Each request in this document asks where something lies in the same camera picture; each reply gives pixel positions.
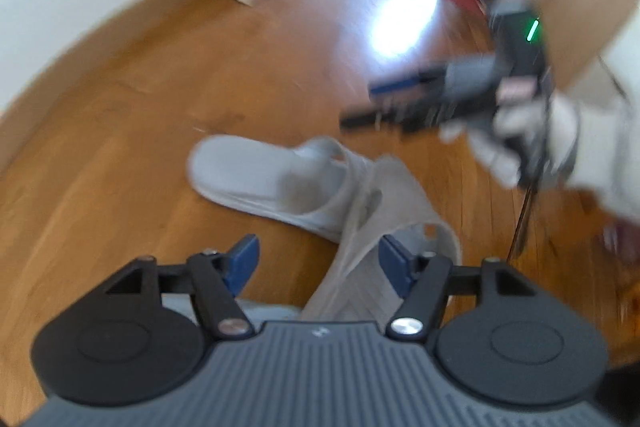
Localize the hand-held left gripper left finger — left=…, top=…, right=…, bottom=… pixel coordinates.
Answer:
left=92, top=234, right=262, bottom=341

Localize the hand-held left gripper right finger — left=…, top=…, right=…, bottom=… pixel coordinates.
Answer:
left=378, top=234, right=546, bottom=343

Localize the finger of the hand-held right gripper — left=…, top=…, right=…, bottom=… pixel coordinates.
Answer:
left=339, top=98, right=451, bottom=134
left=368, top=66, right=447, bottom=98

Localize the light grey slide sandal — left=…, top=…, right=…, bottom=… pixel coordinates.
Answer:
left=299, top=156, right=463, bottom=324
left=186, top=134, right=377, bottom=244

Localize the person's right hand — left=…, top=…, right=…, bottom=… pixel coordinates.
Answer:
left=439, top=91, right=583, bottom=192

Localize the thin dark cable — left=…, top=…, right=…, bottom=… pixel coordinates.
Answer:
left=506, top=184, right=537, bottom=260

